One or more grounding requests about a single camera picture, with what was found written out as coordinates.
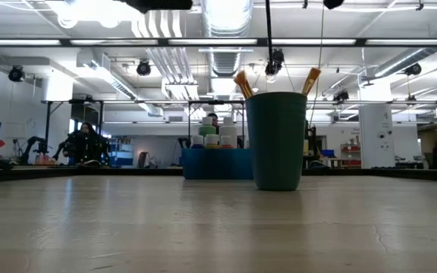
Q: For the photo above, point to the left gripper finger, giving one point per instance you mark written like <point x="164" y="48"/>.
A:
<point x="158" y="4"/>

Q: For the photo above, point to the thick black paintbrush gold ferrule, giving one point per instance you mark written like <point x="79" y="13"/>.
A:
<point x="310" y="80"/>

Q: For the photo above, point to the large green paint bottle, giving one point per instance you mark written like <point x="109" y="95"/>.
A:
<point x="205" y="130"/>

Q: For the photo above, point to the ochre brown paint bottle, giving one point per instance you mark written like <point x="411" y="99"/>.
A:
<point x="211" y="142"/>

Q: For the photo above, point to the teal plastic cup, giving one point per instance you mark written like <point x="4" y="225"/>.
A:
<point x="275" y="144"/>

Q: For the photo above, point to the black background robot arm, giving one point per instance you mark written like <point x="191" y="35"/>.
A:
<point x="32" y="146"/>
<point x="183" y="143"/>

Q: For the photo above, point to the black overhead light bar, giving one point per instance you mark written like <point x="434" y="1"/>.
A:
<point x="393" y="42"/>

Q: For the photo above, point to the white pillar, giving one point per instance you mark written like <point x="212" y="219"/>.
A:
<point x="374" y="136"/>

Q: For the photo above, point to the blue lit shelf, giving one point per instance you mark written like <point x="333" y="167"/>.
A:
<point x="121" y="155"/>

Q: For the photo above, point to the red storage shelf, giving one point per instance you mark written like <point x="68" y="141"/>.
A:
<point x="351" y="163"/>

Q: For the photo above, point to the blue plastic tray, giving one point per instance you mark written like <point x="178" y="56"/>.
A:
<point x="214" y="165"/>

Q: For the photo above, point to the black ceiling-mounted camera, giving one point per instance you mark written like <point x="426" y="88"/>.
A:
<point x="411" y="98"/>
<point x="340" y="95"/>
<point x="414" y="69"/>
<point x="15" y="73"/>
<point x="277" y="60"/>
<point x="143" y="68"/>

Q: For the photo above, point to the silver ceiling air duct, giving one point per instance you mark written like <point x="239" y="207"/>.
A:
<point x="226" y="22"/>

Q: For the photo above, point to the black background rig frame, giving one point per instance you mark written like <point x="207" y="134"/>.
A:
<point x="146" y="101"/>

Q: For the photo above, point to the black aluminium table frame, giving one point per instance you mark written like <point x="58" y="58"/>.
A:
<point x="89" y="171"/>

